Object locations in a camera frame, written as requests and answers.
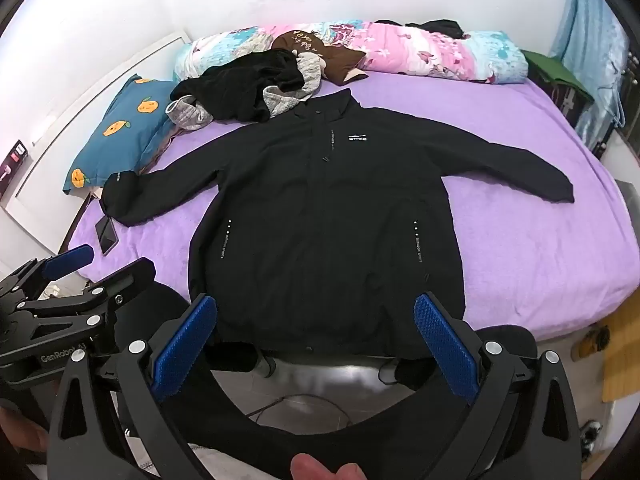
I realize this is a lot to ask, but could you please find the black chair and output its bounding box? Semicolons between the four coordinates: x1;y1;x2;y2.
120;280;546;480

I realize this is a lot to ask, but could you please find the black and white shoe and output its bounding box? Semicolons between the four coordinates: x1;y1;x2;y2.
582;420;603;453

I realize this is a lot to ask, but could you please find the light blue curtain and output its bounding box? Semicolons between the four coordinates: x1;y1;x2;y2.
550;0;631;136

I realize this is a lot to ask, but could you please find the black cloth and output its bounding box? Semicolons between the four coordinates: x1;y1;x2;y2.
375;19;466;40

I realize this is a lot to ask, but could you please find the black and grey hoodie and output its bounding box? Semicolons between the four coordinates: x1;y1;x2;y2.
166;49;328;125

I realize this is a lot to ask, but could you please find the red and black box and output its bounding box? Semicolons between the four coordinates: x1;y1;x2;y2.
0;139;28;200

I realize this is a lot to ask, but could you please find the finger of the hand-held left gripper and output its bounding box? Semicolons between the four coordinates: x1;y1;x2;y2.
0;244;96;306
75;257;157;326

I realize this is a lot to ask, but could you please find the person's left hand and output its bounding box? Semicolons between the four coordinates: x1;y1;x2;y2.
0;405;48;453

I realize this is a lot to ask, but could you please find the green cloth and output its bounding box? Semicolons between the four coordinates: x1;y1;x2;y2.
520;50;596;103

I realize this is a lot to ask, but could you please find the yellow and black object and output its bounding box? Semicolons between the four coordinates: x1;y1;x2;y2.
572;327;611;361

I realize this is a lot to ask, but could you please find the purple bed sheet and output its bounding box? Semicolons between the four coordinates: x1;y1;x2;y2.
65;67;638;336

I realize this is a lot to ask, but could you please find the white headboard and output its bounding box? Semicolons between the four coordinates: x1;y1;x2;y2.
0;32;193;256

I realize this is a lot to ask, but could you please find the brown garment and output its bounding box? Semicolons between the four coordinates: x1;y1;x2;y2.
272;30;368;86

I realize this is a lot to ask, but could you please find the floor cable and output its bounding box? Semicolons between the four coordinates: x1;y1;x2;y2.
245;392;351;426

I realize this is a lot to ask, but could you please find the teal pillow with orange print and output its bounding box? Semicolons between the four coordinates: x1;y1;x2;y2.
62;74;176;195

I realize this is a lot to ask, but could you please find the dark printed box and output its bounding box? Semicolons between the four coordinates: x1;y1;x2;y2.
547;80;596;136

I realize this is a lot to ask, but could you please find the black jacket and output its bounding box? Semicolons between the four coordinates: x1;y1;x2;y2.
100;87;575;361

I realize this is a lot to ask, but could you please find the person's right hand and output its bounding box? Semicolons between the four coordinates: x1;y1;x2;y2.
291;452;363;480

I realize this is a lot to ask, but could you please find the blue clothes hanger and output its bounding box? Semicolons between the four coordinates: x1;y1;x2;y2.
597;75;628;128

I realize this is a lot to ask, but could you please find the smartphone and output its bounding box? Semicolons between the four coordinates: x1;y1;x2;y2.
95;215;120;256

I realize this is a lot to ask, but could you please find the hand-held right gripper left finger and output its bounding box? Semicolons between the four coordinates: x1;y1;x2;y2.
47;294;221;480

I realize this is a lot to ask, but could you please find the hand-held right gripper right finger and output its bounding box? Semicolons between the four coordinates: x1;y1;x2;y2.
412;292;583;480

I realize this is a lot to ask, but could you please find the floral pink and blue quilt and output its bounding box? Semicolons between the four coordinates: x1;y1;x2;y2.
172;21;530;86

